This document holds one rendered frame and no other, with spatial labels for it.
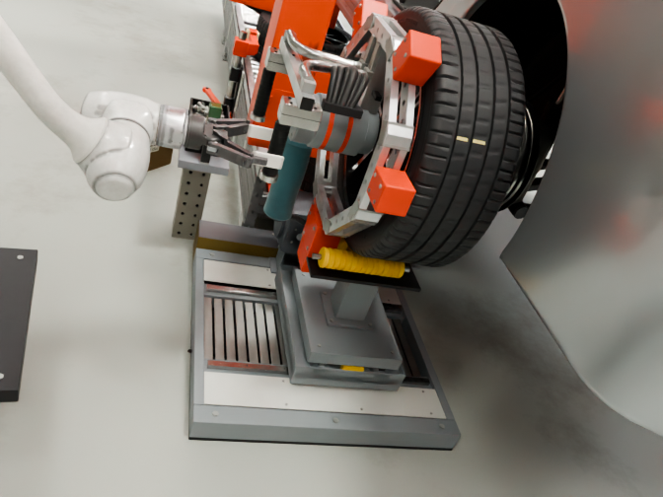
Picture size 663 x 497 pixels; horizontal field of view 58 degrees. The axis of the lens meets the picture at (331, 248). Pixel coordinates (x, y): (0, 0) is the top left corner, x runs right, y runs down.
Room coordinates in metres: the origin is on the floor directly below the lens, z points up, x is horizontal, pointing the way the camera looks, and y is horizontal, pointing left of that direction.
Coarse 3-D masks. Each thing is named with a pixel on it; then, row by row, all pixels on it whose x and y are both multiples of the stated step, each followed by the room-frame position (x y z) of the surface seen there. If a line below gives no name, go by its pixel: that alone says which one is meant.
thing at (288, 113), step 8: (280, 104) 1.26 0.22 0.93; (288, 104) 1.23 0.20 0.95; (296, 104) 1.25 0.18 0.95; (280, 112) 1.23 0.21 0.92; (288, 112) 1.23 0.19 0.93; (296, 112) 1.24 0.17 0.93; (304, 112) 1.24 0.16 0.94; (312, 112) 1.25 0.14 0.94; (320, 112) 1.25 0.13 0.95; (280, 120) 1.23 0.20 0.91; (288, 120) 1.23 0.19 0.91; (296, 120) 1.24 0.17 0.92; (304, 120) 1.24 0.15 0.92; (312, 120) 1.25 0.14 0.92; (320, 120) 1.26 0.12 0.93; (304, 128) 1.25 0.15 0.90; (312, 128) 1.25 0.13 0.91
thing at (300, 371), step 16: (288, 272) 1.76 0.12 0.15; (288, 288) 1.67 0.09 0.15; (288, 304) 1.59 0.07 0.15; (288, 320) 1.49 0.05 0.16; (288, 336) 1.44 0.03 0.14; (288, 352) 1.40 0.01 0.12; (304, 352) 1.39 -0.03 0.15; (288, 368) 1.35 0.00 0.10; (304, 368) 1.31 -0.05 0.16; (320, 368) 1.33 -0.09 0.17; (336, 368) 1.35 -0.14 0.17; (352, 368) 1.37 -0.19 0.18; (368, 368) 1.43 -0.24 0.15; (400, 368) 1.47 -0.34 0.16; (304, 384) 1.32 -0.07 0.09; (320, 384) 1.34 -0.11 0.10; (336, 384) 1.36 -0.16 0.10; (352, 384) 1.37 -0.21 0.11; (368, 384) 1.39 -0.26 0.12; (384, 384) 1.41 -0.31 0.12; (400, 384) 1.43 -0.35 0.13
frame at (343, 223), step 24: (384, 24) 1.50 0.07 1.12; (360, 48) 1.64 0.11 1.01; (384, 48) 1.42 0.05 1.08; (384, 96) 1.33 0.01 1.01; (408, 96) 1.32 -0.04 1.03; (384, 120) 1.27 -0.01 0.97; (408, 120) 1.28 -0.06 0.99; (384, 144) 1.23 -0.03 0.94; (408, 144) 1.26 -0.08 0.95; (336, 168) 1.63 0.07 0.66; (336, 192) 1.56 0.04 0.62; (360, 192) 1.26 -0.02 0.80; (336, 216) 1.35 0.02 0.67; (360, 216) 1.24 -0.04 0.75
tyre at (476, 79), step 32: (448, 32) 1.44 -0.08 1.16; (480, 32) 1.53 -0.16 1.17; (448, 64) 1.35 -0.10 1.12; (480, 64) 1.39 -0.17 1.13; (512, 64) 1.45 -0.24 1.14; (448, 96) 1.29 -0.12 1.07; (480, 96) 1.34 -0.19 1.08; (512, 96) 1.38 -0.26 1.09; (448, 128) 1.26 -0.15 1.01; (480, 128) 1.30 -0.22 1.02; (512, 128) 1.33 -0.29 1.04; (416, 160) 1.25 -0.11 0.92; (448, 160) 1.25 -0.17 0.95; (480, 160) 1.28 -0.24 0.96; (512, 160) 1.31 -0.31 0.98; (416, 192) 1.22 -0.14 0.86; (448, 192) 1.24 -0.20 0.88; (480, 192) 1.27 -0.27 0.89; (384, 224) 1.28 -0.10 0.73; (416, 224) 1.23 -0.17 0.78; (448, 224) 1.26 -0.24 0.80; (480, 224) 1.28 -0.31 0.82; (384, 256) 1.31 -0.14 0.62; (416, 256) 1.31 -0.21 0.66; (448, 256) 1.32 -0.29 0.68
